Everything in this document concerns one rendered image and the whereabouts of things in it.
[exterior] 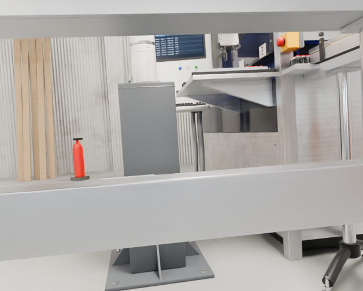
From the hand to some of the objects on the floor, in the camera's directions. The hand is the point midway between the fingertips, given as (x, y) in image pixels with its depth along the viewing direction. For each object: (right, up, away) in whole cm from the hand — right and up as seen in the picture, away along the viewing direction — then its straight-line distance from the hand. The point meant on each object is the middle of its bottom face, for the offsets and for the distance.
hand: (229, 56), depth 163 cm
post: (+29, -99, -12) cm, 104 cm away
